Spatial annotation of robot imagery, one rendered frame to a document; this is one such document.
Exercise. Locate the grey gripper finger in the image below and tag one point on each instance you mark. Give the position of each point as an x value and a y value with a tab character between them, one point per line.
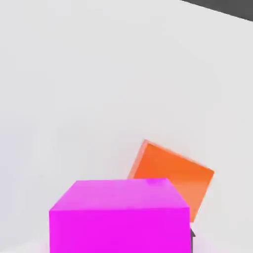
192	240

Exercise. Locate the small magenta cube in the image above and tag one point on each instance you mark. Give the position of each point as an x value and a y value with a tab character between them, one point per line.
118	227

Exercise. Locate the small orange cube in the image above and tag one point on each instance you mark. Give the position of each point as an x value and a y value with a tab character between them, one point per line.
177	174

